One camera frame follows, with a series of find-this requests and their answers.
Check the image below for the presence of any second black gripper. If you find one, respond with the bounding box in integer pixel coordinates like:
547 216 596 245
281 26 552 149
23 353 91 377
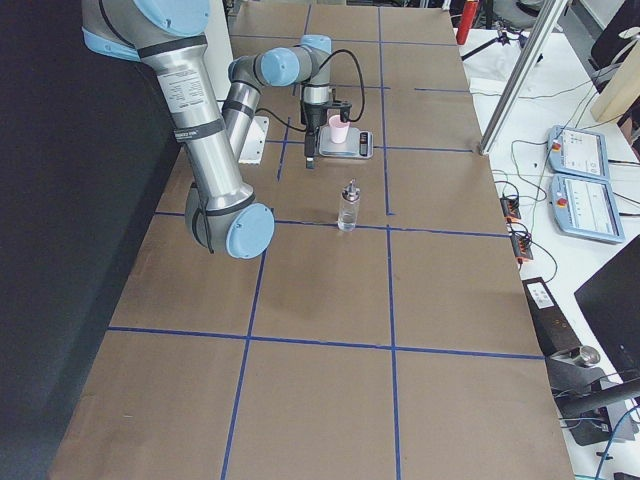
300 88 352 169

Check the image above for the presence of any pink paper cup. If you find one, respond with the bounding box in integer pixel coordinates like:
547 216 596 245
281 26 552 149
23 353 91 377
328 114 350 144

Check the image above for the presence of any glass sauce bottle metal spout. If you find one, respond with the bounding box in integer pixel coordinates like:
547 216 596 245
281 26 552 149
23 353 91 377
337 178 361 232

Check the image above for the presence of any second grey blue robot arm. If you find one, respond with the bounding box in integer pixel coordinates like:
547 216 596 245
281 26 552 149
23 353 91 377
81 1 351 259

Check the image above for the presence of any digital kitchen scale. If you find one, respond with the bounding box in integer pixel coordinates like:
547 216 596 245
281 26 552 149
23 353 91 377
318 126 373 160

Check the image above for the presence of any red cylinder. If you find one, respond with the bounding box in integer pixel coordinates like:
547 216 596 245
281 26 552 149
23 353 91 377
456 0 479 45

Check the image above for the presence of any orange black terminal block far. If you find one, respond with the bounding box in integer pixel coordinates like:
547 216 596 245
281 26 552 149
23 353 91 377
499 195 521 224

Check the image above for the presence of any orange black terminal block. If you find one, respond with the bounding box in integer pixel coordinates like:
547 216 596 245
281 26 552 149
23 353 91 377
499 195 521 224
507 223 534 265

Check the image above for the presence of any black tripod rod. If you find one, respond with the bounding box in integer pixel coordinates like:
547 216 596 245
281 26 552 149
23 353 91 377
461 27 521 61

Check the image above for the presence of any orange black terminal block near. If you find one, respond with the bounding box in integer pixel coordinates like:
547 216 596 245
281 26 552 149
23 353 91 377
507 223 534 265

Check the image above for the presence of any blue teach pendant far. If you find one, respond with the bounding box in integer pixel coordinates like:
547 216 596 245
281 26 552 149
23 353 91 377
547 125 610 180

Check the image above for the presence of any blue teach pendant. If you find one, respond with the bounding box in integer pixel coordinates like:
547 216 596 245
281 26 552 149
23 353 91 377
549 174 625 244
547 125 610 180

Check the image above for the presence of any blue teach pendant near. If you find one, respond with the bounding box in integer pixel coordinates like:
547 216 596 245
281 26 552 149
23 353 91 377
549 174 625 244

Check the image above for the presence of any black box with label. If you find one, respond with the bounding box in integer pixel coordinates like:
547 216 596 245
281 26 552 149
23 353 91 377
522 277 581 357

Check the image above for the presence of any wooden board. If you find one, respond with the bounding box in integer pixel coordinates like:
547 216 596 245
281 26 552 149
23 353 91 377
591 44 640 122

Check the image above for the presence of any black office chair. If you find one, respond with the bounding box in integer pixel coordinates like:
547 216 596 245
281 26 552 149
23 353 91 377
589 15 639 70

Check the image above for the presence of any black monitor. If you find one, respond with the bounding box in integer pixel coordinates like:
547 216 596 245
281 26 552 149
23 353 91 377
575 238 639 380

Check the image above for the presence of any metal knob on stand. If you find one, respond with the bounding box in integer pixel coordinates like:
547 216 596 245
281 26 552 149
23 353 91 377
571 345 601 368

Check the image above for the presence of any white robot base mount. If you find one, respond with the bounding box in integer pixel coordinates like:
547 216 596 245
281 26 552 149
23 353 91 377
239 116 270 165

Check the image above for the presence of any aluminium frame post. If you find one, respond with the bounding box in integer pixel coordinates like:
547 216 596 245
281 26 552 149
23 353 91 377
478 0 568 155

